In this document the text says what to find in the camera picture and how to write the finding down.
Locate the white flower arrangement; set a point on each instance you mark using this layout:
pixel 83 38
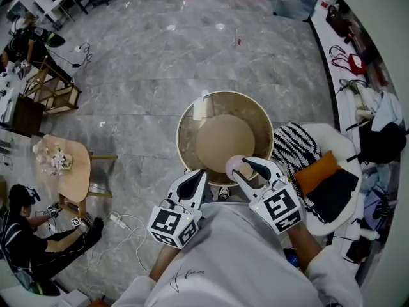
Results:
pixel 59 162

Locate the white power strip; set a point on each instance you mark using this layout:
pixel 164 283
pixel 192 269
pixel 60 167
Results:
pixel 117 221

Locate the person's white shirt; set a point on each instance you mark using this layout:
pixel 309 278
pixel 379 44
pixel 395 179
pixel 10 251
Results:
pixel 239 251

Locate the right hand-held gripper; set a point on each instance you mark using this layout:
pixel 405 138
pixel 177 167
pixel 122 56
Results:
pixel 279 206

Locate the black white zigzag blanket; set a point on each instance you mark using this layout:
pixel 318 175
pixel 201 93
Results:
pixel 290 142

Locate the round glass side table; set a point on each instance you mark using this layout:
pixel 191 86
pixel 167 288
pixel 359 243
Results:
pixel 223 104

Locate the dark wooden cabinet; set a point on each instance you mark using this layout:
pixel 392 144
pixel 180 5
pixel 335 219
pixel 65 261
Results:
pixel 27 117

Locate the black bag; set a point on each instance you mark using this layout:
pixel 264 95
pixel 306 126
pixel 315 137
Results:
pixel 380 142

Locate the pile of clothes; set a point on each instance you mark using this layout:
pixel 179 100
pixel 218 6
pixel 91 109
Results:
pixel 377 187

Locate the person's right sneaker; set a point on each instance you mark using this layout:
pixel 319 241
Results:
pixel 223 192

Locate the person's right forearm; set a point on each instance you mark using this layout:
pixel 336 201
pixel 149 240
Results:
pixel 303 248

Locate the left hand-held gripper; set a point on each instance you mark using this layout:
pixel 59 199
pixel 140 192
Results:
pixel 169 224

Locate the red handbag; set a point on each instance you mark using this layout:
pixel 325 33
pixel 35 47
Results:
pixel 356 64

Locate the person's left forearm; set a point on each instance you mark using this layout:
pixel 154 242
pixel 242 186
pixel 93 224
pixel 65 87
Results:
pixel 163 264

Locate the black cushion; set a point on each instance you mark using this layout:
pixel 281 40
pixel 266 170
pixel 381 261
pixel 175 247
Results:
pixel 335 193

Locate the wooden open rack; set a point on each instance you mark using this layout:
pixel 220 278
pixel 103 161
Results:
pixel 64 104

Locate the orange cushion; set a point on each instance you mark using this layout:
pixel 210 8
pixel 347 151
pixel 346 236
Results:
pixel 316 174

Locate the light wooden side table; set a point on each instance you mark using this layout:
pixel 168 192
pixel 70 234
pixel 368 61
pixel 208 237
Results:
pixel 76 177

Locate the white armchair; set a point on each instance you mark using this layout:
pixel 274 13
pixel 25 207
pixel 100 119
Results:
pixel 332 136

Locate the brown handbag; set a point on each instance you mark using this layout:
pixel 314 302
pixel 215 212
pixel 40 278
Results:
pixel 337 21

